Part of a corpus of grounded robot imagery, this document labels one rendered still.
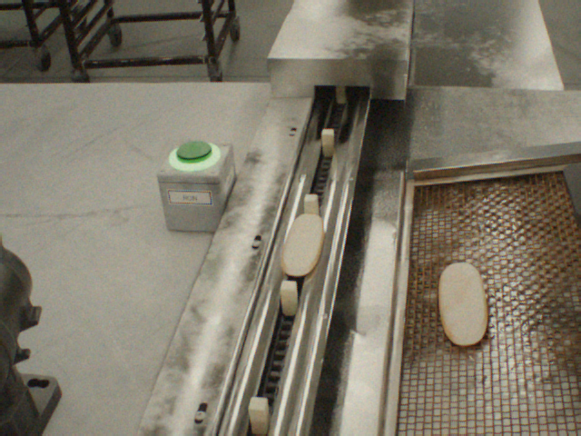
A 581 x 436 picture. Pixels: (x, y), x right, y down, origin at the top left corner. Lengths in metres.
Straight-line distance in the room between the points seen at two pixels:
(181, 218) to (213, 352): 0.24
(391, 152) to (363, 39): 0.17
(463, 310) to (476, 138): 0.44
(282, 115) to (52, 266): 0.34
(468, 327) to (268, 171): 0.36
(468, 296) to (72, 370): 0.36
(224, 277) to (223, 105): 0.44
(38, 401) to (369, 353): 0.29
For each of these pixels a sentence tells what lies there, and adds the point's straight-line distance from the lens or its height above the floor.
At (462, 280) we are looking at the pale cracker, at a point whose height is 0.91.
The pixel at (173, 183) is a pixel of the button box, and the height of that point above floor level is 0.88.
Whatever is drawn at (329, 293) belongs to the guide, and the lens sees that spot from 0.70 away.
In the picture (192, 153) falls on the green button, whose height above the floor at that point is 0.91.
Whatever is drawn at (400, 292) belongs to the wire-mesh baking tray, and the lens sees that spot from 0.66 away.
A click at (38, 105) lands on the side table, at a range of 1.23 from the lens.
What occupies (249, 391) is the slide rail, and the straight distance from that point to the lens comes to 0.64.
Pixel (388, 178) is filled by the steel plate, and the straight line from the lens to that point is 0.93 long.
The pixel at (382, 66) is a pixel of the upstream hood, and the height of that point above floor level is 0.91.
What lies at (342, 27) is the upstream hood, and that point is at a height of 0.92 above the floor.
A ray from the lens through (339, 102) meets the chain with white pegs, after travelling 1.06.
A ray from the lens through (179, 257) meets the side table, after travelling 0.83.
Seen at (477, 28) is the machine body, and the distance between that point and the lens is 1.37.
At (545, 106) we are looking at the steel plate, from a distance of 1.11.
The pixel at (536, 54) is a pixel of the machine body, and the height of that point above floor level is 0.82.
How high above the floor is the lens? 1.32
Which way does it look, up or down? 36 degrees down
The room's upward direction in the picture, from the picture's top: 5 degrees counter-clockwise
